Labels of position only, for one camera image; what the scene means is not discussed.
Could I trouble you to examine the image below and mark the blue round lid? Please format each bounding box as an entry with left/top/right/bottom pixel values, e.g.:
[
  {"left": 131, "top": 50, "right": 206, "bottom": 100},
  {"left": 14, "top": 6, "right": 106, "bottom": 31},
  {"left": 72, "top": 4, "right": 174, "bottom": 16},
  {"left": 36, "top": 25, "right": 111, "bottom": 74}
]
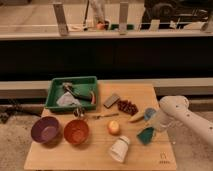
[{"left": 144, "top": 108, "right": 156, "bottom": 121}]

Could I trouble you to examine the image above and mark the orange bowl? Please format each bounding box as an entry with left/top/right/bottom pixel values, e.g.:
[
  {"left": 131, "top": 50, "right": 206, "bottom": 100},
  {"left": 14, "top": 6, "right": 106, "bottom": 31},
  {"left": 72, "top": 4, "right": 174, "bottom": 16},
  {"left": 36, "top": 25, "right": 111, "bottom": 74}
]
[{"left": 64, "top": 119, "right": 89, "bottom": 145}]

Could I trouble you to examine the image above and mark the white plastic cup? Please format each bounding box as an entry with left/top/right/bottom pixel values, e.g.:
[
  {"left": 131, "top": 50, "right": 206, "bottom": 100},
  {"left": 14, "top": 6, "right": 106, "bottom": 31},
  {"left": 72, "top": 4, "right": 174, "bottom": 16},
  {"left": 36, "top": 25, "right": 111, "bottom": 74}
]
[{"left": 109, "top": 136, "right": 130, "bottom": 163}]

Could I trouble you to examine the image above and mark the grey rectangular block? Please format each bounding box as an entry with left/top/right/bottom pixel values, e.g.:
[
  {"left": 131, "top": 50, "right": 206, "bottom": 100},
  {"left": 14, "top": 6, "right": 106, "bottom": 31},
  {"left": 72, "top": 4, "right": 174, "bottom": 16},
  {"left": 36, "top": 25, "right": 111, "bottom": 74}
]
[{"left": 103, "top": 93, "right": 120, "bottom": 108}]

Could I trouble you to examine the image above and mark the orange carrot in tray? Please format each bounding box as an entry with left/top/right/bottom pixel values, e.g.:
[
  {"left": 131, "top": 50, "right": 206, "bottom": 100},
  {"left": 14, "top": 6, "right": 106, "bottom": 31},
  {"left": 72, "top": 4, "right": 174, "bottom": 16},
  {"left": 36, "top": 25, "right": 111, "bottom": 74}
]
[{"left": 90, "top": 91, "right": 96, "bottom": 104}]

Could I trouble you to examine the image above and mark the green plastic tray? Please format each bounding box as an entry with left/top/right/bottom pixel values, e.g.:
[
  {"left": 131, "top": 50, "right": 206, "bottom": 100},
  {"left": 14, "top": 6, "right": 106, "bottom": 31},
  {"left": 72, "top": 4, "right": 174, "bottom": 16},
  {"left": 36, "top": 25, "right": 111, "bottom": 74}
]
[{"left": 45, "top": 76, "right": 98, "bottom": 112}]

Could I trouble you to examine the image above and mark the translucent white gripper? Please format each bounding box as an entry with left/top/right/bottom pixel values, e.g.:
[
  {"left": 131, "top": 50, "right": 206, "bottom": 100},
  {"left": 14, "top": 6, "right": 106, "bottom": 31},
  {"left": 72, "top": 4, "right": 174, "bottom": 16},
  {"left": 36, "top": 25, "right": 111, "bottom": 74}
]
[{"left": 146, "top": 110, "right": 171, "bottom": 132}]

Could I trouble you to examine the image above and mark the grey cloth in tray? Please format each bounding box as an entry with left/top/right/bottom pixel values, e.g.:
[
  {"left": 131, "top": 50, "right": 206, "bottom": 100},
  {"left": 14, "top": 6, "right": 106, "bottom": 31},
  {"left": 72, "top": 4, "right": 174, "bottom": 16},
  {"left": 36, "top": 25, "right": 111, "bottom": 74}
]
[{"left": 56, "top": 92, "right": 80, "bottom": 106}]

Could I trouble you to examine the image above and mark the purple bowl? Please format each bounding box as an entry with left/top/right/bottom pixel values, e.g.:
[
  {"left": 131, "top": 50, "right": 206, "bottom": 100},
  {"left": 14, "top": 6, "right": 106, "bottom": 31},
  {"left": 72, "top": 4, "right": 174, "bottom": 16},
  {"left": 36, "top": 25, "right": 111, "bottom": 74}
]
[{"left": 31, "top": 116, "right": 61, "bottom": 144}]

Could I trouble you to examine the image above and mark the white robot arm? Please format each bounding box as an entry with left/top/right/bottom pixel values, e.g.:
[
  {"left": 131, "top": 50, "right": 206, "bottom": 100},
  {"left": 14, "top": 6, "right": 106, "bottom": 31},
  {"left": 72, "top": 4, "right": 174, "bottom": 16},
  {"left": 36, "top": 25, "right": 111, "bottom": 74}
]
[{"left": 149, "top": 96, "right": 213, "bottom": 146}]

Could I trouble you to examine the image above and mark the metal tool in tray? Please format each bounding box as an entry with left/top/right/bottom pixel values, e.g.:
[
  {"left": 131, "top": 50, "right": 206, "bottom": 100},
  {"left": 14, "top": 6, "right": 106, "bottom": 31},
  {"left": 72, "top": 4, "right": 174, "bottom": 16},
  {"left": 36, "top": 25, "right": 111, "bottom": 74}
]
[{"left": 62, "top": 82, "right": 74, "bottom": 94}]

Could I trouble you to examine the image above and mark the yellow banana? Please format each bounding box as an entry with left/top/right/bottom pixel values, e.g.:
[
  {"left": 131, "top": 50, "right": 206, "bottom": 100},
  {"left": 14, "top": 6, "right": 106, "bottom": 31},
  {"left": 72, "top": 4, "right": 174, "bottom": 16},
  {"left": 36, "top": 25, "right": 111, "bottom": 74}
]
[{"left": 129, "top": 112, "right": 144, "bottom": 123}]

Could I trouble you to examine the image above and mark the wooden board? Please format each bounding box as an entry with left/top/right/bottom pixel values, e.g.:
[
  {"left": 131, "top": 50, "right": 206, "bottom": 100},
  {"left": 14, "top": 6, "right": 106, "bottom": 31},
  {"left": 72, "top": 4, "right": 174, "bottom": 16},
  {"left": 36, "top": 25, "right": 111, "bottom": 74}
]
[{"left": 24, "top": 83, "right": 177, "bottom": 171}]

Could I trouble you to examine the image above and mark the dark red grapes bunch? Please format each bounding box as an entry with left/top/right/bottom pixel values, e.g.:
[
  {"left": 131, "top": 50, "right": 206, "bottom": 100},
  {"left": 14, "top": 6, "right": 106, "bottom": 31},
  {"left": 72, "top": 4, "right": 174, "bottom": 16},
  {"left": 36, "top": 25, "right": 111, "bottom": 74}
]
[{"left": 117, "top": 100, "right": 138, "bottom": 116}]

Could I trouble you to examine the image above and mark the green cloth in tray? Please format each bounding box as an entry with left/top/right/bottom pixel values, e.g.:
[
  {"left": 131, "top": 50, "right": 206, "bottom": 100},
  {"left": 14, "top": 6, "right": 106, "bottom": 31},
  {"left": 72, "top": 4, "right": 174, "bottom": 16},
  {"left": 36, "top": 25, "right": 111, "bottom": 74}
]
[{"left": 72, "top": 84, "right": 92, "bottom": 101}]

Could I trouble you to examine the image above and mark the small dark metal object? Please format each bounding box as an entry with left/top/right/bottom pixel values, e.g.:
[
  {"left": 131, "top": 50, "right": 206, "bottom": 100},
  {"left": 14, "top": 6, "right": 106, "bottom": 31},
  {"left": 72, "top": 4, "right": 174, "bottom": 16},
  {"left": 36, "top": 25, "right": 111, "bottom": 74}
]
[{"left": 73, "top": 107, "right": 85, "bottom": 119}]

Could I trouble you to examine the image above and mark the yellow red apple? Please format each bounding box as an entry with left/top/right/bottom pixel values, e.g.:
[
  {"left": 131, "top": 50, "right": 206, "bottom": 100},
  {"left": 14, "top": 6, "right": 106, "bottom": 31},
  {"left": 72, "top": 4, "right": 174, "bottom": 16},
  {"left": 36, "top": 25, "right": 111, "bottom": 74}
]
[{"left": 107, "top": 120, "right": 120, "bottom": 135}]

